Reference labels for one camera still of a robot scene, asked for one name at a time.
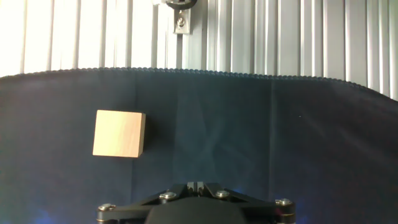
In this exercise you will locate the silver camera mount bracket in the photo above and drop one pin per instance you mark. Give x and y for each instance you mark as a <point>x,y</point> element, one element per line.
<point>182,21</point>

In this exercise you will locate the small light wooden block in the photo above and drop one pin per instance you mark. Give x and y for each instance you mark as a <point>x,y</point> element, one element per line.
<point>118,133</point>

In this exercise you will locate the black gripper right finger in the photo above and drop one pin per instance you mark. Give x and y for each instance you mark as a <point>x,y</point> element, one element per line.
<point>264,210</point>

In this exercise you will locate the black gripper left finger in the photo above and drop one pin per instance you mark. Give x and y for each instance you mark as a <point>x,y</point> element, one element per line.
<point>133,210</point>

